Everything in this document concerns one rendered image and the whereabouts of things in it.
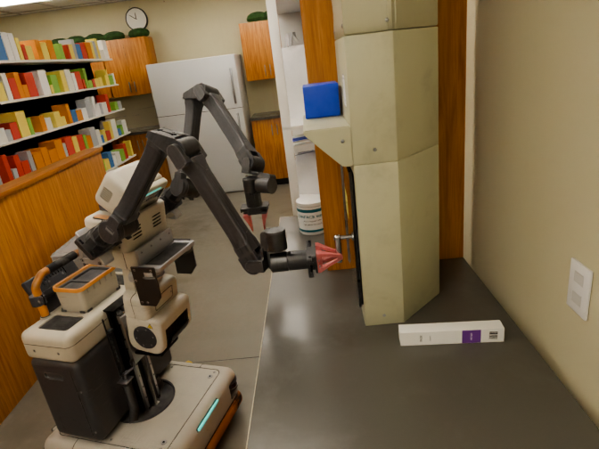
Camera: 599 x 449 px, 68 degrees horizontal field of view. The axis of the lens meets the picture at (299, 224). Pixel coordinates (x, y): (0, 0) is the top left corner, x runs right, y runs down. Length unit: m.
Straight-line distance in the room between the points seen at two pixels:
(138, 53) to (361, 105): 5.72
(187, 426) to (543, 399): 1.45
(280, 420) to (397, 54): 0.87
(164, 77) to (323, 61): 4.88
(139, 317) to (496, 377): 1.27
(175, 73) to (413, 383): 5.49
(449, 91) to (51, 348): 1.70
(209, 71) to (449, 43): 4.81
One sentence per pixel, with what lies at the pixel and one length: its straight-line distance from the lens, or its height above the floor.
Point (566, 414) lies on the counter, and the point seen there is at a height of 0.94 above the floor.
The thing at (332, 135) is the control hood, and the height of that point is 1.49.
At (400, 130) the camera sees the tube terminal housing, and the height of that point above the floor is 1.48.
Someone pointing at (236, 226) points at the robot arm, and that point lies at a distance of 1.27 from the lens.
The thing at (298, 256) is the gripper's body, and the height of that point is 1.16.
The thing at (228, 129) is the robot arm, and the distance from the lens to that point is 1.70.
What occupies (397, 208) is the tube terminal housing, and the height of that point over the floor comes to 1.29.
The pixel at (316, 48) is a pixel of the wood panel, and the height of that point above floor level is 1.70.
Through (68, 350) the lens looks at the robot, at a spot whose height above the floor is 0.75.
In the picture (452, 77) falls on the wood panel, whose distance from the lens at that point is 1.53.
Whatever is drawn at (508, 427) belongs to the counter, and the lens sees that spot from 1.07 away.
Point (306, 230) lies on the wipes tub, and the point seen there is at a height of 0.96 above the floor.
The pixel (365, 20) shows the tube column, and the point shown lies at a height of 1.74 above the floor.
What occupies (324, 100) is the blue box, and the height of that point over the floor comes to 1.56.
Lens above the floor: 1.68
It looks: 21 degrees down
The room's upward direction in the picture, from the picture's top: 7 degrees counter-clockwise
